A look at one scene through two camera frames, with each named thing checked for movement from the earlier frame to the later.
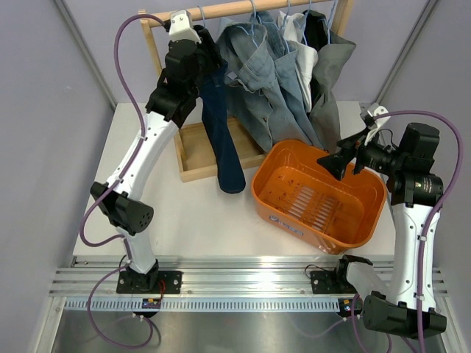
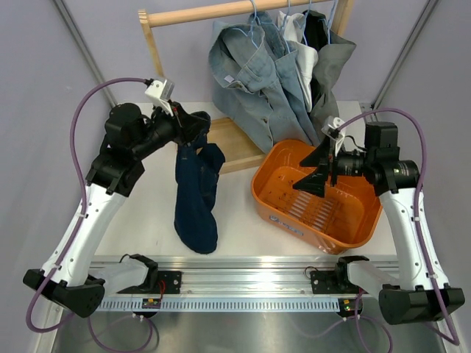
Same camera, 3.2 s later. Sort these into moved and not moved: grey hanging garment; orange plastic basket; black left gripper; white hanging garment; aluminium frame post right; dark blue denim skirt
Moved: black left gripper; dark blue denim skirt
Not moved: white hanging garment; orange plastic basket; aluminium frame post right; grey hanging garment
